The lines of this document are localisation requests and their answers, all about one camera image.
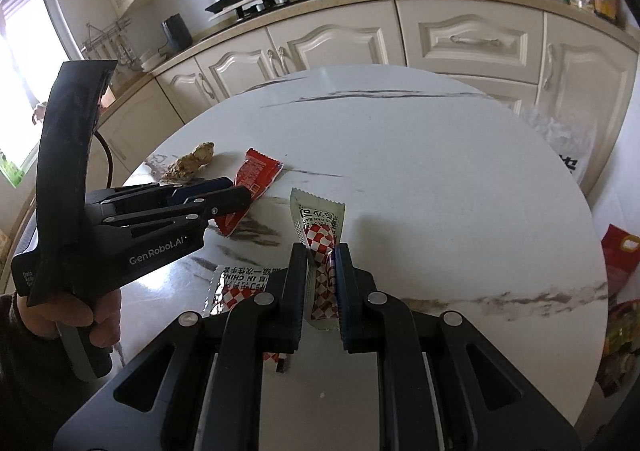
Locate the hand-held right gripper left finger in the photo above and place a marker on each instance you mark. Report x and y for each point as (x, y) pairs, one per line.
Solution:
(295, 291)

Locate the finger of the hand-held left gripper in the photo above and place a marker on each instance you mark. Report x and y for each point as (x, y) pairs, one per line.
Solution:
(205, 186)
(230, 198)

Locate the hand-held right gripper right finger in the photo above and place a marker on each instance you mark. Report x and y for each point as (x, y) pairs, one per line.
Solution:
(345, 291)

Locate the red checkered sauce packet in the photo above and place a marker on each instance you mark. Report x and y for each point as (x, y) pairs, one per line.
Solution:
(320, 241)
(235, 288)

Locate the person's left forearm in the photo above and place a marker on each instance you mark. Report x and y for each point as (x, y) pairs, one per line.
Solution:
(25, 381)

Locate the person's left hand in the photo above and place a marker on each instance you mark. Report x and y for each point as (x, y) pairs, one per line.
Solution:
(107, 321)

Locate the knobby ginger root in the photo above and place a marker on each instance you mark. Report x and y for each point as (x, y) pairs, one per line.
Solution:
(192, 161)

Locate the green bottle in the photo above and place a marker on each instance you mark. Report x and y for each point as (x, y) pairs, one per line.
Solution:
(11, 171)

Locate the kitchen window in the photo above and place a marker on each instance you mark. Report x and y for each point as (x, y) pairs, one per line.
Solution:
(25, 56)

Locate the stack of white bowls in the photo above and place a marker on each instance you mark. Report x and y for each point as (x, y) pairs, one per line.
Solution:
(152, 60)

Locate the hanging utensil rack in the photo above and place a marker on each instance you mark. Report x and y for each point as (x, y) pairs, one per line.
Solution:
(107, 48)

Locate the black kettle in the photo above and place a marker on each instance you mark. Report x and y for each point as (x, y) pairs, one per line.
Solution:
(176, 33)

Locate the clear plastic bag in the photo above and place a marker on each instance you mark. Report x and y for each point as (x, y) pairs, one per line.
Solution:
(560, 136)

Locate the red bag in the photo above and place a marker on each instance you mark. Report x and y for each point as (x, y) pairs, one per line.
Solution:
(622, 256)

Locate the gold and orange bag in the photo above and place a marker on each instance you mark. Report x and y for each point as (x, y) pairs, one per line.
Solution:
(622, 336)

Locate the round white marble table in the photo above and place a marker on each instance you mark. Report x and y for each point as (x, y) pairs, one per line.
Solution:
(475, 41)

